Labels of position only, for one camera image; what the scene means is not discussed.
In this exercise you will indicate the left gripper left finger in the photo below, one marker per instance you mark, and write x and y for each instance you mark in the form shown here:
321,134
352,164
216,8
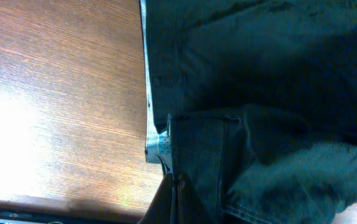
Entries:
159,211

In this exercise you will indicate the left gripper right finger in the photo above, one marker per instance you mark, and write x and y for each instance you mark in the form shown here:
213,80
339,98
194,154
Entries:
195,202

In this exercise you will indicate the black shorts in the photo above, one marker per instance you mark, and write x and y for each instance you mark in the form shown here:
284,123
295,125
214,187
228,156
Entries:
257,99

